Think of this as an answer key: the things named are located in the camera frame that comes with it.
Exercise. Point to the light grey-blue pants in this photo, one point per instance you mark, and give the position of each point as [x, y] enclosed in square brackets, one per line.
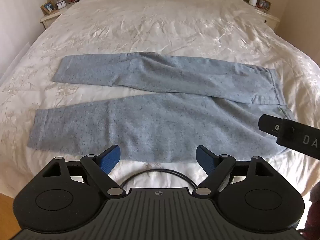
[160, 125]

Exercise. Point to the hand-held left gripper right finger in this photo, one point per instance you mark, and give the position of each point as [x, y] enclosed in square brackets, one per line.
[205, 160]

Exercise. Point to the cream nightstand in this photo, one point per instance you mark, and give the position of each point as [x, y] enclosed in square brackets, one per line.
[268, 17]
[53, 17]

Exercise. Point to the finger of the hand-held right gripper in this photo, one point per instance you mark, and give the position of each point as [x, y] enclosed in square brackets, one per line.
[268, 125]

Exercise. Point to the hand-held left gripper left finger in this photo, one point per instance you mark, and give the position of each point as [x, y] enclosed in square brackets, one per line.
[111, 160]

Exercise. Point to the small white desk clock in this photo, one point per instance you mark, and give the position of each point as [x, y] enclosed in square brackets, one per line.
[61, 5]

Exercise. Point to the wooden picture frame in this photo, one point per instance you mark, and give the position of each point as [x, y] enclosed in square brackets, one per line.
[263, 3]
[48, 7]

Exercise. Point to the dark red fuzzy garment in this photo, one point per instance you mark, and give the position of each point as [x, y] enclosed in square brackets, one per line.
[313, 210]

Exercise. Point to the white cylinder speaker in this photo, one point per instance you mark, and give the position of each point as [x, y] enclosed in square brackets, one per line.
[252, 0]

